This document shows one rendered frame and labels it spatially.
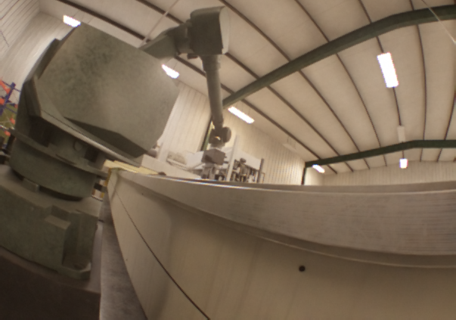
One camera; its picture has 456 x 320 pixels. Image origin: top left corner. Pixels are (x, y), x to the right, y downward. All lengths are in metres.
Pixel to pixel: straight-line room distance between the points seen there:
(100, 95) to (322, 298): 0.59
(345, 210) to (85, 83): 0.55
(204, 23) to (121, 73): 0.90
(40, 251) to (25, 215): 0.09
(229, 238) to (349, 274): 0.24
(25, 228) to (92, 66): 0.42
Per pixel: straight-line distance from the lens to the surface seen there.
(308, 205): 0.23
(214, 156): 1.80
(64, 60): 0.52
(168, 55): 1.38
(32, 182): 0.60
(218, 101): 1.75
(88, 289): 0.52
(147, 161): 2.99
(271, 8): 5.73
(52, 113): 0.48
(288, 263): 0.30
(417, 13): 6.38
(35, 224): 0.52
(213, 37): 1.36
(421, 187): 0.24
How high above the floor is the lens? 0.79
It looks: 17 degrees up
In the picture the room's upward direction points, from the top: 15 degrees clockwise
